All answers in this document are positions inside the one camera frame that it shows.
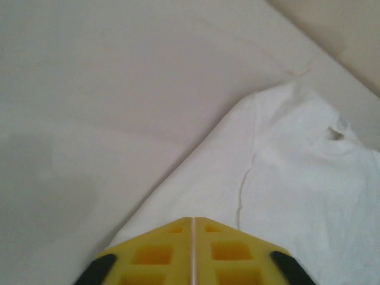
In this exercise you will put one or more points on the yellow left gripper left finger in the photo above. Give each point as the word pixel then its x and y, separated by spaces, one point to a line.
pixel 154 255

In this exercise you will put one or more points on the white t-shirt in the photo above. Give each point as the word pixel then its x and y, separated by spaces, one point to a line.
pixel 297 184

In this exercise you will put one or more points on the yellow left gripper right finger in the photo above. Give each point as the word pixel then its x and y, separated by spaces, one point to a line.
pixel 234 255

